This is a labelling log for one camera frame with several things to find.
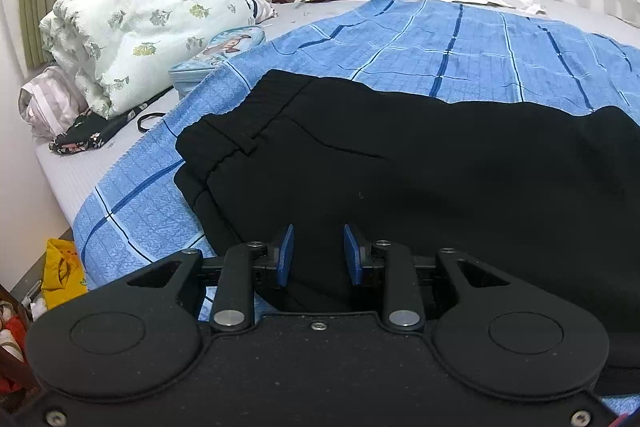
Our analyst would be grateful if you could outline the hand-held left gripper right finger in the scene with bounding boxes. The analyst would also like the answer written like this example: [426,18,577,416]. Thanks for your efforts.
[342,223,514,334]

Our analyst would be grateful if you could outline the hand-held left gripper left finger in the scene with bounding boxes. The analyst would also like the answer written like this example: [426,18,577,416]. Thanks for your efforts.
[125,224,296,334]

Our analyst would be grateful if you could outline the black pants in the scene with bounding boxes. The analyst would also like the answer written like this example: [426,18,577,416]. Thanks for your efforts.
[174,69,640,370]

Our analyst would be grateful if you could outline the blue cartoon pouch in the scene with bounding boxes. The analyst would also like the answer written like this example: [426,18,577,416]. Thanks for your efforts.
[168,26,266,96]

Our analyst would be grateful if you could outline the yellow bag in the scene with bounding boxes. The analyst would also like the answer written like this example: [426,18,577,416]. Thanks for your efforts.
[41,238,89,311]

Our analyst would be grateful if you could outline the bed with grey sheet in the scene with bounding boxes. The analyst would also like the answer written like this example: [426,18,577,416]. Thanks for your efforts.
[32,0,640,240]

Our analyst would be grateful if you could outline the blue checked blanket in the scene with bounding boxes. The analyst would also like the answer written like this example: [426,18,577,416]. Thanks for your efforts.
[73,0,640,323]

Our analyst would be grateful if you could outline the dark floral cloth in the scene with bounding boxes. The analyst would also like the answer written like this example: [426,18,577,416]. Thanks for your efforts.
[48,112,118,156]

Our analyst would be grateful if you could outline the white navy striped cloth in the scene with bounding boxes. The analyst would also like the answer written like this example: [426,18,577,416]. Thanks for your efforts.
[242,0,279,26]

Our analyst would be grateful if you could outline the folded floral white quilt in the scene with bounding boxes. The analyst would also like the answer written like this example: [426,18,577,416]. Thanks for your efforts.
[39,0,257,118]

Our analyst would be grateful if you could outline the red and white clutter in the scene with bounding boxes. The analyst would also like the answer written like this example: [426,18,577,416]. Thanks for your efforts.
[0,297,32,395]

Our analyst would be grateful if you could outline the black cord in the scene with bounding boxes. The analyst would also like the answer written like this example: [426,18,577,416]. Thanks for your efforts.
[137,110,166,132]

